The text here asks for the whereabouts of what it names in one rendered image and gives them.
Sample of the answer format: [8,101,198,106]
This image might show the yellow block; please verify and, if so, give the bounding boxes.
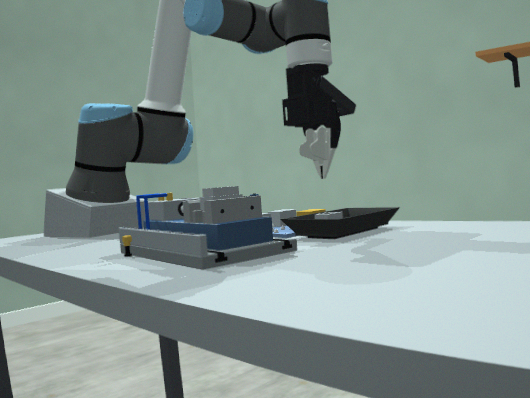
[296,209,326,216]

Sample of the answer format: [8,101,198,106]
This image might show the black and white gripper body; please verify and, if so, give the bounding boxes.
[282,63,337,129]

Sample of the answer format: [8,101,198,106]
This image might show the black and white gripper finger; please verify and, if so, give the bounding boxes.
[310,111,341,179]
[299,126,323,179]

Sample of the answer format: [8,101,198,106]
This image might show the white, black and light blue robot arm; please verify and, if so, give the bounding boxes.
[66,0,333,203]

